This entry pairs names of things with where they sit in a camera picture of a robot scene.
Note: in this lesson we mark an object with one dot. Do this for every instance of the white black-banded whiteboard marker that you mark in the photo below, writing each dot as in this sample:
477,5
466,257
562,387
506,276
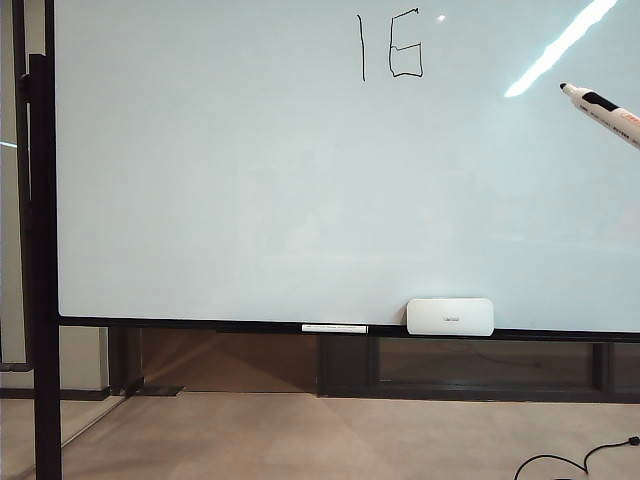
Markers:
600,106

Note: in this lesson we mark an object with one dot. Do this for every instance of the white capped marker pen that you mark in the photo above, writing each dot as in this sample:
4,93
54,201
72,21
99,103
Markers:
335,328

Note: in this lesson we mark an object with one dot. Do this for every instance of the white glass whiteboard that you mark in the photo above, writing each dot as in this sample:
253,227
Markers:
250,175

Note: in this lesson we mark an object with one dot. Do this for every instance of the black marker tray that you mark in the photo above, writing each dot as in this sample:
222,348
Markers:
386,331

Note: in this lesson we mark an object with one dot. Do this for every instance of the white rectangular whiteboard eraser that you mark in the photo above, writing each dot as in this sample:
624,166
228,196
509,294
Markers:
450,316

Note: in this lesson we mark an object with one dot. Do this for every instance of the black post with floor plate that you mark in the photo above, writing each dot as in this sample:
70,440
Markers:
123,356

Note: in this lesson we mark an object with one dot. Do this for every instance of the black whiteboard stand frame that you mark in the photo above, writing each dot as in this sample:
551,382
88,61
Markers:
45,250

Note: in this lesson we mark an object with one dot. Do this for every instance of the thin black metal rail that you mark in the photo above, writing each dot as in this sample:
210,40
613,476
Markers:
21,200

